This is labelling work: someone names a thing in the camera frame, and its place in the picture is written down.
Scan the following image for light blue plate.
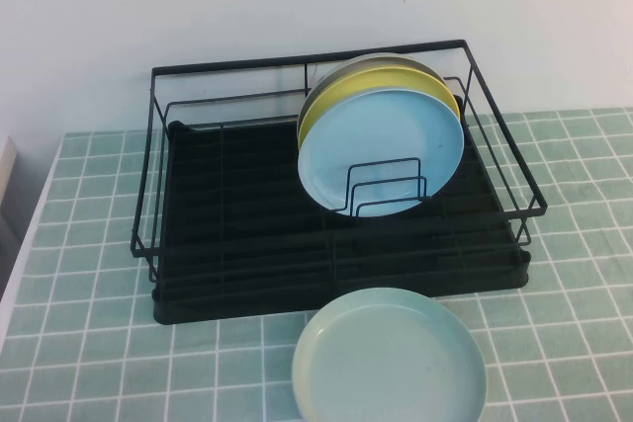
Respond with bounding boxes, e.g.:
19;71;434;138
296;87;466;218

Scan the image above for yellow plate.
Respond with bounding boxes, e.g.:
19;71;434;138
298;64;463;147

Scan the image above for grey plate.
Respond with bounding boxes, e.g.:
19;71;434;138
296;51;447;132

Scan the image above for pale green plate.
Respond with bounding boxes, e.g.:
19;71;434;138
290;286;489;422

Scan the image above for green checkered tablecloth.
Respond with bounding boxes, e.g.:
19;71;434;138
0;107;633;422

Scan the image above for black wire dish rack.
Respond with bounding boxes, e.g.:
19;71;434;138
130;39;548;305

